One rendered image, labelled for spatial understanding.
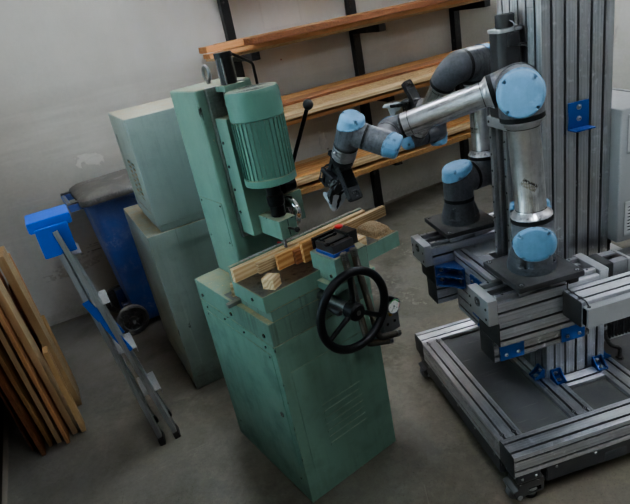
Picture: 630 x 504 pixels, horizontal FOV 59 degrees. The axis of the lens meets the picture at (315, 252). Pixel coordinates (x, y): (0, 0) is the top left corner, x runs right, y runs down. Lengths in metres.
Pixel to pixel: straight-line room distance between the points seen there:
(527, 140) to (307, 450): 1.31
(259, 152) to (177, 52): 2.40
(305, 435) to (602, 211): 1.31
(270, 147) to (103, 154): 2.40
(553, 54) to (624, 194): 0.55
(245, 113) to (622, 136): 1.21
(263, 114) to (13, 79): 2.45
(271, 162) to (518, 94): 0.75
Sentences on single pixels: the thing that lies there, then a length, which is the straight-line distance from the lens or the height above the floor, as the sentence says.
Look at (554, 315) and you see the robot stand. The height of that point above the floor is 0.65.
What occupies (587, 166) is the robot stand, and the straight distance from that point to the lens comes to 2.08.
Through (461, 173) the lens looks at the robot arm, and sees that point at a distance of 2.20.
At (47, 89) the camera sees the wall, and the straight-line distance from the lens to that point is 3.99.
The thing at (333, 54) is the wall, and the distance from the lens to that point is 4.57.
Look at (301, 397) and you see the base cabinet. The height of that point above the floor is 0.47.
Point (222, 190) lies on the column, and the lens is 2.00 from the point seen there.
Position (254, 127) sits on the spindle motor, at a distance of 1.76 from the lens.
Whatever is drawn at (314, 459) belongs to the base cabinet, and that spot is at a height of 0.19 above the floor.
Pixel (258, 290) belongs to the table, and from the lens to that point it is 1.82.
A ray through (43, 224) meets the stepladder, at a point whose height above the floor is 1.14.
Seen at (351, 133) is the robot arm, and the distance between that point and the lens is 1.62.
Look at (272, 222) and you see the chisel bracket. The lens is 1.91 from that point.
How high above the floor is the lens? 1.70
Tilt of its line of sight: 24 degrees down
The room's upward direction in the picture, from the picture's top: 11 degrees counter-clockwise
